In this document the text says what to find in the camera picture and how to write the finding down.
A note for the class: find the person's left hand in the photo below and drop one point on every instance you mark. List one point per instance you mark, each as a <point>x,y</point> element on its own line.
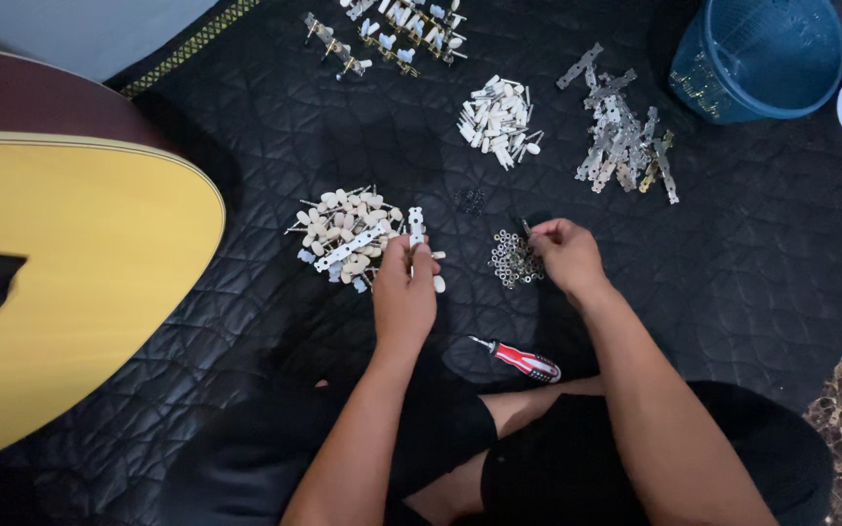
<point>403,296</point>

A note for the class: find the person's right hand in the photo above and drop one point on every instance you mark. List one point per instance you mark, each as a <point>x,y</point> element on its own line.
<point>567,256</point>

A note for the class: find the person's right fingers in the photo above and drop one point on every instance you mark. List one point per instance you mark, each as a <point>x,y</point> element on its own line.
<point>549,234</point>

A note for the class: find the person's left fingers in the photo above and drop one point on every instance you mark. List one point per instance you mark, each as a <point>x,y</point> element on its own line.
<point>414,248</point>

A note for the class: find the white tuner plate with pegs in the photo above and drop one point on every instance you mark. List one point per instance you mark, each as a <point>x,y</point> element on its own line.
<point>416,234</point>

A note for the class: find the pile of silver gear washers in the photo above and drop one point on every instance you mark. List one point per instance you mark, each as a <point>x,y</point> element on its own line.
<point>513,258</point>

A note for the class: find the black quilted mat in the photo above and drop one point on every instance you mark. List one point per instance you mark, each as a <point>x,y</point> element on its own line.
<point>421,182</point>

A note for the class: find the pile of cream tuner pegs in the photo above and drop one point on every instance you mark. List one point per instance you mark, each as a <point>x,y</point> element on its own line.
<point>344,234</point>

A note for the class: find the pile of small black screws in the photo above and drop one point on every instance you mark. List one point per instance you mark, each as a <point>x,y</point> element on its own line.
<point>472,201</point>

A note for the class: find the pile of silver metal plates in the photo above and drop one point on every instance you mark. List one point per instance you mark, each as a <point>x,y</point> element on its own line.
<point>622,139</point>

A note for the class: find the pile of white tuner posts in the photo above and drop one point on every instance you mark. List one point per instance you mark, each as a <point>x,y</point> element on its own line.
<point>499,122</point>

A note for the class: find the silver assembled tuner strip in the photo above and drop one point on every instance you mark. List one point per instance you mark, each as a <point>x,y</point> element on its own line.
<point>335,47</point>

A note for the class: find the group of assembled tuner strips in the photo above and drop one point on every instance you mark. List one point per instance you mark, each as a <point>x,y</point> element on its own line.
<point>410,29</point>

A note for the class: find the person's legs in black shorts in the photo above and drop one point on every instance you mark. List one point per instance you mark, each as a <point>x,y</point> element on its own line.
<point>538,453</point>

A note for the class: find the blue plastic basket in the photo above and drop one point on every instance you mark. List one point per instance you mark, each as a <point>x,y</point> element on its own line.
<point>757,58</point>

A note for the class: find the yellow acoustic guitar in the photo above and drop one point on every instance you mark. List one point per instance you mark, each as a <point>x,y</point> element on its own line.
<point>63,277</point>

